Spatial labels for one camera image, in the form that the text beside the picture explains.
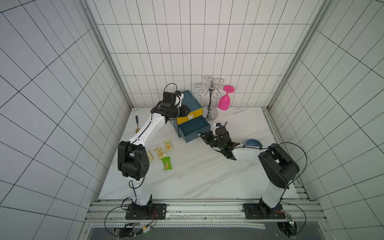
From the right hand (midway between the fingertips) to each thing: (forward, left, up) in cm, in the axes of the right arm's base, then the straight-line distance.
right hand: (193, 135), depth 88 cm
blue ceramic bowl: (+3, -39, -10) cm, 40 cm away
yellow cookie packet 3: (-11, +26, -11) cm, 30 cm away
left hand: (+10, +4, +9) cm, 14 cm away
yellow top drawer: (+12, -1, +7) cm, 14 cm away
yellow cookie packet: (-1, +17, -11) cm, 20 cm away
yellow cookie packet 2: (-7, +21, -10) cm, 24 cm away
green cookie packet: (-14, +15, -11) cm, 23 cm away
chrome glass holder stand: (+28, -11, -10) cm, 32 cm away
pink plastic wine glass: (+24, -19, +6) cm, 32 cm away
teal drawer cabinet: (+22, +4, +9) cm, 24 cm away
